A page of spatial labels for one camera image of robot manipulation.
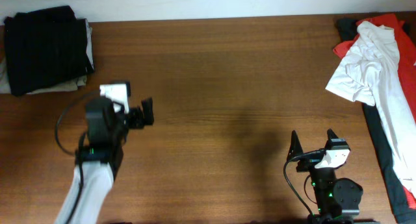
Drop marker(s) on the folded beige shorts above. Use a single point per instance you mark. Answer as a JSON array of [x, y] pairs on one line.
[[65, 84]]

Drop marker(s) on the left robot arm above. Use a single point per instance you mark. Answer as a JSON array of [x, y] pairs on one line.
[[99, 156]]

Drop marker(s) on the red garment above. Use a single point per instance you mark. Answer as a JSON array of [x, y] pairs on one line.
[[406, 66]]

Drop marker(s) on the white garment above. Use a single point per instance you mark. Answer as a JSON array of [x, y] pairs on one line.
[[369, 73]]

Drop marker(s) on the black shorts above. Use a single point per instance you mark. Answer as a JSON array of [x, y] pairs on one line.
[[45, 52]]

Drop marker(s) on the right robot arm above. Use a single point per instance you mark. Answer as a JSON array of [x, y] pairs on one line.
[[337, 200]]

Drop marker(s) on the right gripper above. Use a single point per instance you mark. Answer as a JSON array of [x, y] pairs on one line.
[[295, 148]]

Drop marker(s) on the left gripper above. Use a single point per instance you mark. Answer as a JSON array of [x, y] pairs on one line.
[[138, 116]]

